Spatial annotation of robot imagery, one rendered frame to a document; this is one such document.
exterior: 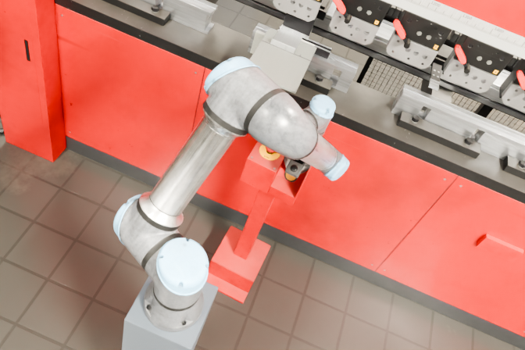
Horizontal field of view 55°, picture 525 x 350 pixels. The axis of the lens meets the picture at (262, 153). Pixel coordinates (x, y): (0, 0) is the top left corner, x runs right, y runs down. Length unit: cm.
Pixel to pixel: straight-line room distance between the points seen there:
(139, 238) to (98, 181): 132
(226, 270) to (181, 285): 105
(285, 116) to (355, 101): 88
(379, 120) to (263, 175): 46
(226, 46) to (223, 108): 86
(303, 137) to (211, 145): 20
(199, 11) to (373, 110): 71
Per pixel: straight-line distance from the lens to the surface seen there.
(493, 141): 194
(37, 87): 224
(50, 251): 232
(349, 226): 220
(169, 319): 129
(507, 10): 165
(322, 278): 242
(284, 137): 101
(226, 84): 104
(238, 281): 222
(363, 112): 183
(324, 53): 181
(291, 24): 179
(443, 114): 187
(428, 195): 198
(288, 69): 167
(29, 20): 203
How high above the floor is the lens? 202
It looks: 48 degrees down
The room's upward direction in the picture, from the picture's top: 21 degrees clockwise
